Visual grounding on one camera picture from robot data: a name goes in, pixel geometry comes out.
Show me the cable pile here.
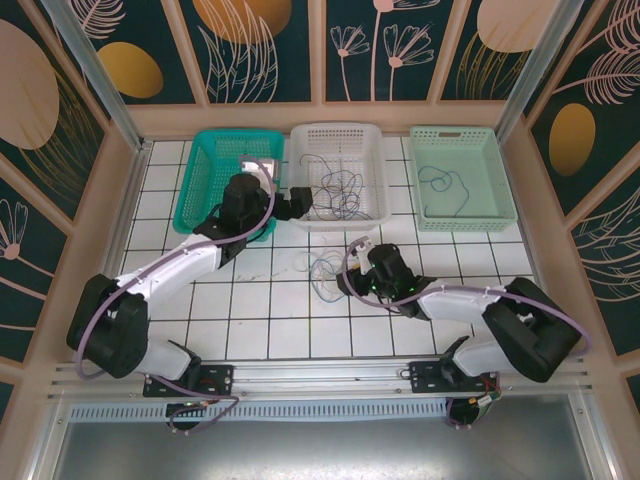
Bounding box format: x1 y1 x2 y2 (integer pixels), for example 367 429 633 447
309 257 354 305

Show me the thin white cable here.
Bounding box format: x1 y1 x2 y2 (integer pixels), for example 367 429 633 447
299 238 361 289

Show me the teal plastic basket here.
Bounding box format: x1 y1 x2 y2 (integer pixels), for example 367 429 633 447
172 130 286 237

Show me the white plastic basket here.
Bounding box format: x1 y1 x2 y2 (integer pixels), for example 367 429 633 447
289 122 392 232

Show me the thin blue cable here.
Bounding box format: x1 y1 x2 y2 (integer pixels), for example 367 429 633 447
417 164 472 219

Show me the mint green plastic basket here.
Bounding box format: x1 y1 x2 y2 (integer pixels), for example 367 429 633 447
408 124 519 234

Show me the steel sheet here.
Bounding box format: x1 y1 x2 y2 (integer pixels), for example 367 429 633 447
29 419 616 480

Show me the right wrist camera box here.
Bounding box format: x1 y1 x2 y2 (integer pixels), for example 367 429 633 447
348 234 372 275

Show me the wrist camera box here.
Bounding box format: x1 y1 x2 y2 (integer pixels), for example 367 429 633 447
238 154 281 182
348 234 372 275

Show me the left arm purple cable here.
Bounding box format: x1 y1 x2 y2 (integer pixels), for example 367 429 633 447
73 157 277 435

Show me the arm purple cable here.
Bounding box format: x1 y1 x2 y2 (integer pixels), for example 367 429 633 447
343 241 595 431
73 157 277 435

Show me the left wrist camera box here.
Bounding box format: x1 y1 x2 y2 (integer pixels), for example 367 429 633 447
238 154 281 182

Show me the aluminium mounting rail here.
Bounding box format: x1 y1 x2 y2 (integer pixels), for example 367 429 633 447
47 355 594 401

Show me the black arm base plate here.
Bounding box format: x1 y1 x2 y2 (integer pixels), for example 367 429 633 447
143 363 235 399
408 359 501 396

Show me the grey slotted cable duct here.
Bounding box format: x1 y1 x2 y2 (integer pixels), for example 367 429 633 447
67 399 454 424

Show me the black cable port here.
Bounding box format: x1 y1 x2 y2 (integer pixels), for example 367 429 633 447
446 394 503 430
166 399 224 434

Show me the aluminium frame post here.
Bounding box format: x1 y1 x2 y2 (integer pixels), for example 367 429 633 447
39 0 151 154
492 0 584 146

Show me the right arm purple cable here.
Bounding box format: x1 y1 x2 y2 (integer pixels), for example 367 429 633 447
343 241 595 431

